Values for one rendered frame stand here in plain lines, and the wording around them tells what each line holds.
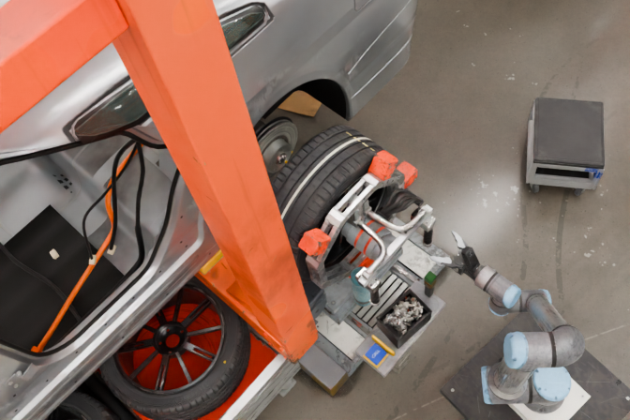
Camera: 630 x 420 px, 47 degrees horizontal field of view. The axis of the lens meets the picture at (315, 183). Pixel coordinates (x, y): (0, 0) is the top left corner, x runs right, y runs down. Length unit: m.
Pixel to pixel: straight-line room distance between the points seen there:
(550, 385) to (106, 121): 1.93
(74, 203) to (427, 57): 2.31
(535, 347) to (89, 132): 1.55
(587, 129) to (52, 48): 3.12
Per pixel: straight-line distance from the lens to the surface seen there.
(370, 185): 2.78
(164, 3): 1.31
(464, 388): 3.35
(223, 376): 3.22
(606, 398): 3.45
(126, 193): 3.09
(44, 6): 1.25
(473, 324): 3.75
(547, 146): 3.86
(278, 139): 3.18
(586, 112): 4.01
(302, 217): 2.73
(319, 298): 3.38
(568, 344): 2.51
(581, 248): 4.00
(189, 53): 1.42
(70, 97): 2.27
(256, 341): 3.48
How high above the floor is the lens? 3.54
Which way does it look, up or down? 60 degrees down
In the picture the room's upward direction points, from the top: 12 degrees counter-clockwise
